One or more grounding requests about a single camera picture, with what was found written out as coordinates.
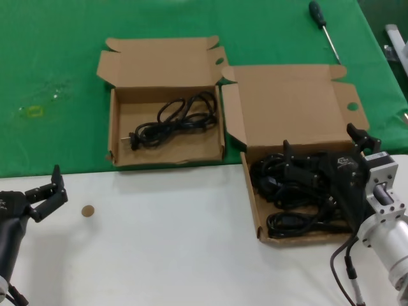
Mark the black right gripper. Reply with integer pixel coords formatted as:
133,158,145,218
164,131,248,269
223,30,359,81
282,122,382,232

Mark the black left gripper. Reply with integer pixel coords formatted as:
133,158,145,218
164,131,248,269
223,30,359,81
0,164,69,224

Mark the black power cord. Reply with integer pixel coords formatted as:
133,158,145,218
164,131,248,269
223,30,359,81
266,210,353,239
120,91,218,150
250,152,323,208

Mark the cardboard box with round hole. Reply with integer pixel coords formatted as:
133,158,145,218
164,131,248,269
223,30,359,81
220,63,370,246

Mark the cardboard box with torn corner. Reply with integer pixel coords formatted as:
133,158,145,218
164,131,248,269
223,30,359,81
96,34,230,167

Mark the grey aluminium profile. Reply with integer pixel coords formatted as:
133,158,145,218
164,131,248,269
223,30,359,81
384,24,408,63

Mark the green tablecloth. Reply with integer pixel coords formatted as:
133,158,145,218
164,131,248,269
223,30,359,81
0,0,408,179

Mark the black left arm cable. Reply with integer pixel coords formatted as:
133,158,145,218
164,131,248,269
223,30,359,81
5,282,30,306

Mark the grey right arm cable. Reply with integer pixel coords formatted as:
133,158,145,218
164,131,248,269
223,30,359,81
330,235,367,306

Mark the green handled screwdriver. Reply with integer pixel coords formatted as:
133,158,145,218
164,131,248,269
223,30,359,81
308,1,342,64

